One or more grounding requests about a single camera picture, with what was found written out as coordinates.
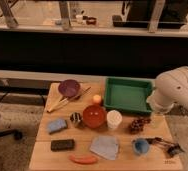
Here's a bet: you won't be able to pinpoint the green plastic tray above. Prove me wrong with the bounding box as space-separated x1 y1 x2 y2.
104 77 153 115

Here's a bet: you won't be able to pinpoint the purple bowl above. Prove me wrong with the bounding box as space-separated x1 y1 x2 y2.
58 79 80 97

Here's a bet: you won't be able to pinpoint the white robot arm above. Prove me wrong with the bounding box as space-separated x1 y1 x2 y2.
146 66 188 114

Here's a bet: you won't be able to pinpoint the orange carrot toy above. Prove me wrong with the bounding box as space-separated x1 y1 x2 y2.
69 155 98 164

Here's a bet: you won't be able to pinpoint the blue sponge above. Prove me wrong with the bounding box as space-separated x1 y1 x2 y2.
47 118 67 134

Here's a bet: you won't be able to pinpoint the light blue towel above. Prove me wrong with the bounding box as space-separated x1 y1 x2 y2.
90 136 119 160

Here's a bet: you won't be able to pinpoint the white cup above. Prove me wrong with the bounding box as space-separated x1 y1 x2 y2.
107 110 122 130

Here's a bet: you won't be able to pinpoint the blue cup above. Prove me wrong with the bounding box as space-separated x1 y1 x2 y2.
132 138 150 155

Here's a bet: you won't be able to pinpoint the black rectangular block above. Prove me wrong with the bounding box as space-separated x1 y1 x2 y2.
51 139 75 151

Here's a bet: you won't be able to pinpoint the small orange ball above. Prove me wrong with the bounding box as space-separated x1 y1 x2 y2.
92 94 102 105

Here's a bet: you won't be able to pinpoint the black metal tool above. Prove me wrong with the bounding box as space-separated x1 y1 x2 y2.
147 137 184 158

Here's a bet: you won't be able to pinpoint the striped dark ball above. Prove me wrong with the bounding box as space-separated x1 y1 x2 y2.
70 112 83 127

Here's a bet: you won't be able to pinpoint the red bowl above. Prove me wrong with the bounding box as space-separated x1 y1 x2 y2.
83 105 106 128

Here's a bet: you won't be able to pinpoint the wooden tongs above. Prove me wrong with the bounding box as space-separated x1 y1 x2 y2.
47 88 90 113

